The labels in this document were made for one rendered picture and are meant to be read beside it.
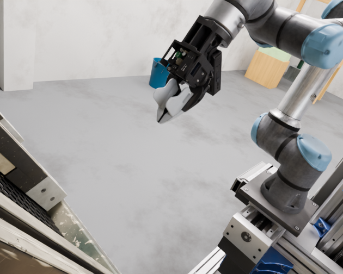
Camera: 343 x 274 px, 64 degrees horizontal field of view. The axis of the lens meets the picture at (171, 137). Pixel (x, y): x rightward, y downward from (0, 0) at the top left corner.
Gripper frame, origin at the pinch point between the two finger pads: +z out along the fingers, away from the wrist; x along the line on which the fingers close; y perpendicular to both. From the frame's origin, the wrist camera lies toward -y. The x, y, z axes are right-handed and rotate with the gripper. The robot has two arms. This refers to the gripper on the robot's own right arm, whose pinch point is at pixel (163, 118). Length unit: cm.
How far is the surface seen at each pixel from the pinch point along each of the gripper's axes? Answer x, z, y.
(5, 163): -22.1, 29.1, 9.8
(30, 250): 21.5, 7.4, 37.9
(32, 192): -21.6, 36.4, -1.4
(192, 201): -40, 56, -177
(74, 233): -10.3, 41.6, -11.7
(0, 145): -21.8, 24.6, 13.2
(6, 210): 17.8, 7.7, 37.6
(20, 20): -258, 14, -97
